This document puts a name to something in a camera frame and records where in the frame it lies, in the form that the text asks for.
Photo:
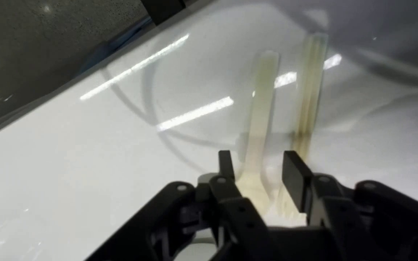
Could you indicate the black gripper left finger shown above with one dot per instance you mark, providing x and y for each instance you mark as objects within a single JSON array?
[{"x": 227, "y": 167}]

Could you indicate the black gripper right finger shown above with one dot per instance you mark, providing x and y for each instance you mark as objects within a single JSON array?
[{"x": 297, "y": 180}]

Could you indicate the white plastic spoon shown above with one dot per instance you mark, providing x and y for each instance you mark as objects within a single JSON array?
[{"x": 262, "y": 121}]

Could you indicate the cream plastic utensil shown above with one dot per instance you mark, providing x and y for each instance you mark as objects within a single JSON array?
[{"x": 311, "y": 96}]

